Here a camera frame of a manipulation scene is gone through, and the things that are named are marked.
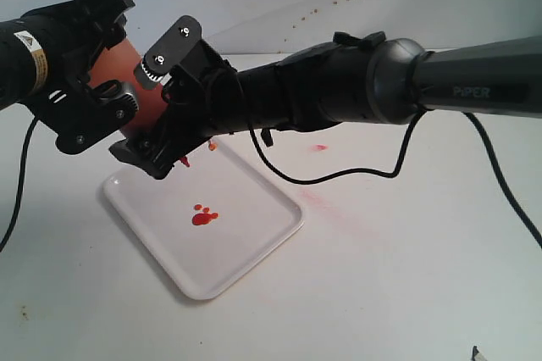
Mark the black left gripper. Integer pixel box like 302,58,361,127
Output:
22,0,139,154

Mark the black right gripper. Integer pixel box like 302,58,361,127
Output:
109,15,236,180

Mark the red sauce squeeze bottle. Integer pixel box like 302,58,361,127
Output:
90,38,218,168

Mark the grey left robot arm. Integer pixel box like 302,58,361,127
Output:
1,0,139,155

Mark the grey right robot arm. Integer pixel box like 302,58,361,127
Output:
110,15,541,180

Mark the red sauce blob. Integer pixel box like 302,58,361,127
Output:
191,204,219,226

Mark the white rectangular plastic tray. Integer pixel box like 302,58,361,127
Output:
103,142,304,301

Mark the dark object at table corner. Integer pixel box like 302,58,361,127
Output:
471,346,481,361

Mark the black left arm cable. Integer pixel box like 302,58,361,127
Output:
0,116,39,253

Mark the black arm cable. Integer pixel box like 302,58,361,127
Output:
247,110,542,249
0,116,39,253

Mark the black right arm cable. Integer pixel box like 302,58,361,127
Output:
247,110,542,249

